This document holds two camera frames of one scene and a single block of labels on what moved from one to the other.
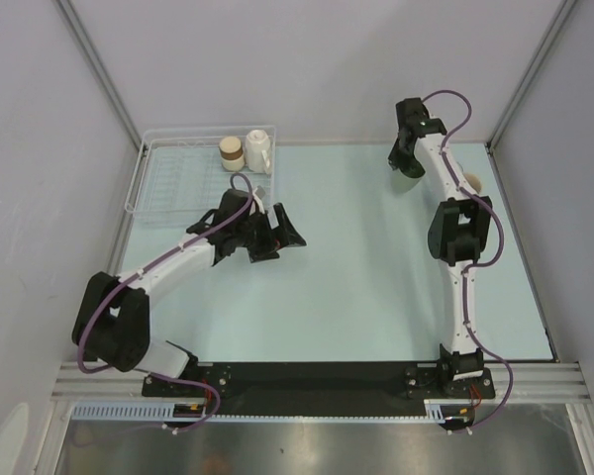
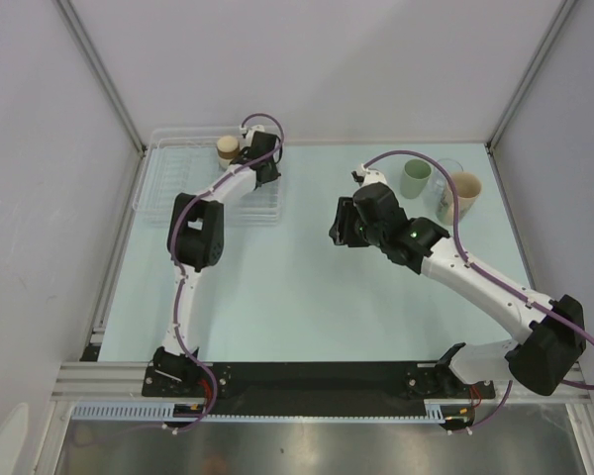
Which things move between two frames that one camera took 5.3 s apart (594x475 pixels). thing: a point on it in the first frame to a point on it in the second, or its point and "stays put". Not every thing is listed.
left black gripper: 268,249 to 274,173
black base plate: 322,387 stays put
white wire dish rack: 179,177 stays put
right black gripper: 397,161 to 341,233
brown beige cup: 231,152 stays put
